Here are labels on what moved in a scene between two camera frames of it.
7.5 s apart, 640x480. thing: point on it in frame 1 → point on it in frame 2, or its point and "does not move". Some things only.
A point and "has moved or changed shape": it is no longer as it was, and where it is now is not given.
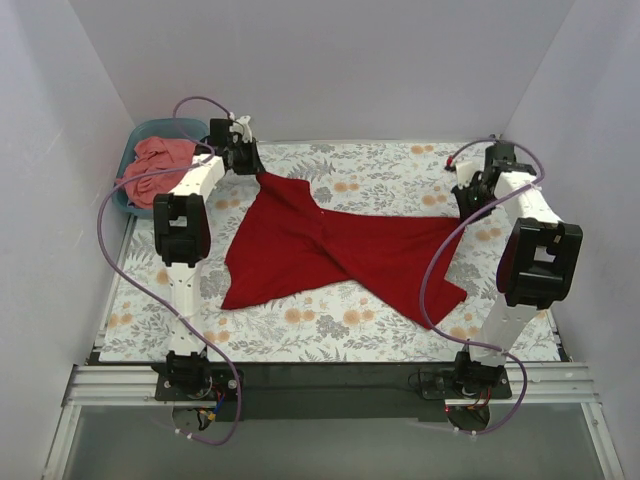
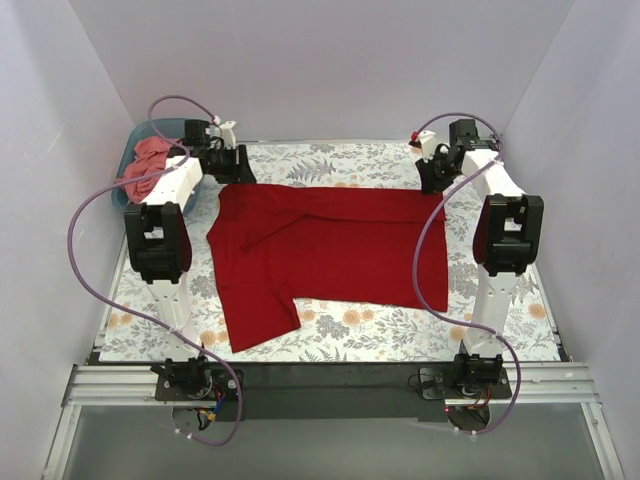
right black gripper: [467, 201] → [435, 171]
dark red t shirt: [290, 242] has moved or changed shape
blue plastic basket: [179, 128] does not move
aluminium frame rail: [104, 386] does not move
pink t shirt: [149, 190] does not move
